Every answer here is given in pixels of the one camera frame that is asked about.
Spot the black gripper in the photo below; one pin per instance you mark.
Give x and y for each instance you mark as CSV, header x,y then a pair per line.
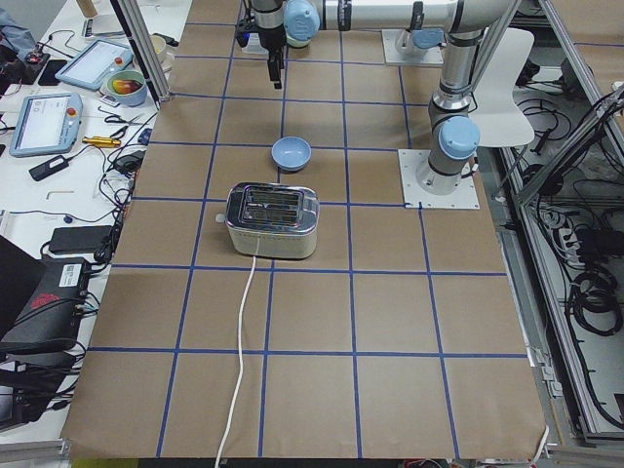
x,y
271,39

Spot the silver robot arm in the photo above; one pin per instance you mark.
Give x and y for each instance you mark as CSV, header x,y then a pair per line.
x,y
473,29

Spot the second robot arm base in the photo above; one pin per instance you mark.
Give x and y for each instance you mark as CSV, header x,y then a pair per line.
x,y
420,48

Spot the blue bowl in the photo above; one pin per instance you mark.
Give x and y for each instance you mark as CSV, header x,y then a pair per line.
x,y
291,153

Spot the bowl with fruit pattern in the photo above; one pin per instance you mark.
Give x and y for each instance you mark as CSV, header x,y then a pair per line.
x,y
127,87

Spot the white cup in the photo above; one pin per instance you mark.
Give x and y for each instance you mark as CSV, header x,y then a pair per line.
x,y
160,44

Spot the silver toaster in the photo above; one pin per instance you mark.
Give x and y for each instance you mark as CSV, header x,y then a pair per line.
x,y
272,220

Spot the black scissors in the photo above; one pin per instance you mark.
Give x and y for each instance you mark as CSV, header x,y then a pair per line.
x,y
124,124

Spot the black smartphone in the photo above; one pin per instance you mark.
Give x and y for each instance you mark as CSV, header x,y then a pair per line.
x,y
48,75

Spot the white chair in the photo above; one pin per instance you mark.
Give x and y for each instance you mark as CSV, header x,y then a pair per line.
x,y
500,120

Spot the blue teach pendant tablet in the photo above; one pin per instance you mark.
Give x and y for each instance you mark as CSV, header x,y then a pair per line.
x,y
47,124

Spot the black power adapter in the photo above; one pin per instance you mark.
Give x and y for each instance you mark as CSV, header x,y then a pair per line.
x,y
49,168

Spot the black power brick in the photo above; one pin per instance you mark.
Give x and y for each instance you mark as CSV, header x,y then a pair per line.
x,y
79,240

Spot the allen key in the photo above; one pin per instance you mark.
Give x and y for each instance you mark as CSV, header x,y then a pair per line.
x,y
55,193

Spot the black electronics box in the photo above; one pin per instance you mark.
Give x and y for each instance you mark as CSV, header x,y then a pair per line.
x,y
41,305

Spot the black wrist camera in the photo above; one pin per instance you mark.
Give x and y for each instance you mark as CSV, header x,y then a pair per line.
x,y
244,29

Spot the aluminium frame post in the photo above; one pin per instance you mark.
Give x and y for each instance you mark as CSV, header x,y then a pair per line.
x,y
130,17

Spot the yellow handled screwdriver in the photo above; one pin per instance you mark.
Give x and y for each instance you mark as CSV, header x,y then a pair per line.
x,y
102,142

